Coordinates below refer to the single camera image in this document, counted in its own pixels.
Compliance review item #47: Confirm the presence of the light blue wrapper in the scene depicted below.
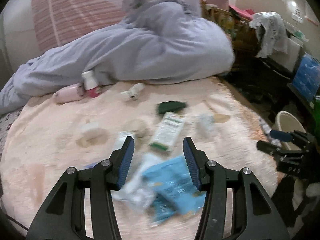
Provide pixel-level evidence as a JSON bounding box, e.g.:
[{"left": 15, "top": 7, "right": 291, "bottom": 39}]
[{"left": 142, "top": 155, "right": 205, "bottom": 224}]

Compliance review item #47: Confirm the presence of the green white medicine box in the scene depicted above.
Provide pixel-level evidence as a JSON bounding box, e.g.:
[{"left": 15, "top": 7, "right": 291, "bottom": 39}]
[{"left": 149, "top": 112, "right": 184, "bottom": 152}]

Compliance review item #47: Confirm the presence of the dark green packet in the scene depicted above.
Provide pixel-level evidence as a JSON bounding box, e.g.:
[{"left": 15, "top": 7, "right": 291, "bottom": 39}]
[{"left": 157, "top": 101, "right": 188, "bottom": 115}]

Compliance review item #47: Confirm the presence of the cream tissue ball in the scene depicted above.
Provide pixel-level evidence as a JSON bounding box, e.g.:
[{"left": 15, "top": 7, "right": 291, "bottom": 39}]
[{"left": 124, "top": 119, "right": 148, "bottom": 138}]

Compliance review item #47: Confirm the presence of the white foam block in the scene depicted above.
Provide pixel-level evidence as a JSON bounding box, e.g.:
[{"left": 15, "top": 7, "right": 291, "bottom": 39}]
[{"left": 80, "top": 122, "right": 99, "bottom": 138}]

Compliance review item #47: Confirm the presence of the cream trash bin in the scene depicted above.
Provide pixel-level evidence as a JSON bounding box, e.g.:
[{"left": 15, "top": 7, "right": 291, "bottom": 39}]
[{"left": 272, "top": 110, "right": 307, "bottom": 151}]

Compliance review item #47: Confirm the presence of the blue tissue pack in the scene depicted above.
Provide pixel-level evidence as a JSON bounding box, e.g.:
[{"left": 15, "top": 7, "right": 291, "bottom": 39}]
[{"left": 292, "top": 53, "right": 319, "bottom": 102}]

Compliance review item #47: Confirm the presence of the white plastic bag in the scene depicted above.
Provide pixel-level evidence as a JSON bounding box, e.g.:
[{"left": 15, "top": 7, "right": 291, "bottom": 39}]
[{"left": 249, "top": 11, "right": 288, "bottom": 58}]

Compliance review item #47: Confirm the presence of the wooden baby crib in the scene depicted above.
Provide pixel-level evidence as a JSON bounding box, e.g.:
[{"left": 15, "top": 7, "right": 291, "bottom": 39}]
[{"left": 201, "top": 0, "right": 259, "bottom": 53}]

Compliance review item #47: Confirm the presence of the pink thermos bottle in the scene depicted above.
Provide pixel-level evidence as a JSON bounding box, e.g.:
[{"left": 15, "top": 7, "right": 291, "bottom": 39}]
[{"left": 53, "top": 83, "right": 85, "bottom": 104}]

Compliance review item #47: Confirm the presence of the white pink pill bottle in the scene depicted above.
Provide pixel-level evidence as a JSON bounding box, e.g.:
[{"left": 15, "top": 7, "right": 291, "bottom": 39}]
[{"left": 81, "top": 70, "right": 101, "bottom": 98}]

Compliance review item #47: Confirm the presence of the light blue duvet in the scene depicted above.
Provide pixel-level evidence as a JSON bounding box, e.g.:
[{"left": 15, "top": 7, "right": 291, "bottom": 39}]
[{"left": 1, "top": 0, "right": 235, "bottom": 114}]

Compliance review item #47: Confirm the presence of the pink striped curtain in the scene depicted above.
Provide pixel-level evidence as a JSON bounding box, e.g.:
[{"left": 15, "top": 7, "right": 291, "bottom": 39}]
[{"left": 31, "top": 0, "right": 125, "bottom": 52}]

